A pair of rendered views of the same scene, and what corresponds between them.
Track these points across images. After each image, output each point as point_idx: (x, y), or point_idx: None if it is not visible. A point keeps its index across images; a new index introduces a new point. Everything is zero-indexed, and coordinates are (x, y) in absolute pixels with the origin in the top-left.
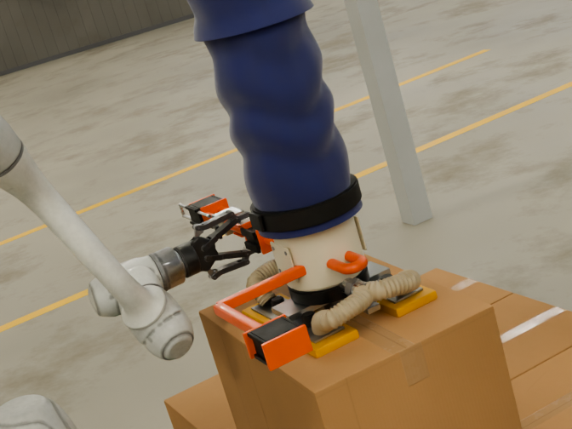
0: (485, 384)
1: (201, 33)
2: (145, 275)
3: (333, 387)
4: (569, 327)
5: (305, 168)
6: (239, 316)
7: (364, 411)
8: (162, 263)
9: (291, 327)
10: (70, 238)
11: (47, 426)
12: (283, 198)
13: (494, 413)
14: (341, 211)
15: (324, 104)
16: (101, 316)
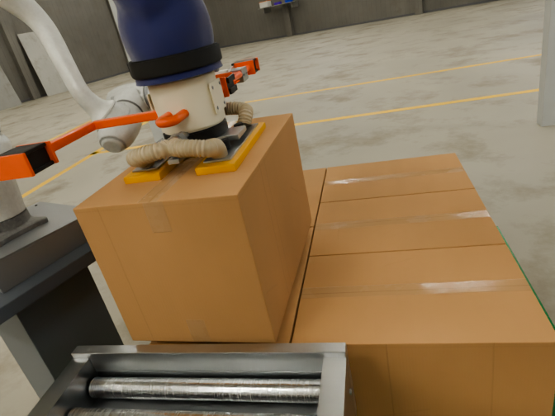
0: (228, 256)
1: None
2: (130, 93)
3: (87, 210)
4: (474, 231)
5: (135, 26)
6: (66, 134)
7: (116, 237)
8: (146, 89)
9: (19, 152)
10: (48, 53)
11: None
12: (127, 50)
13: (236, 281)
14: (164, 72)
15: None
16: None
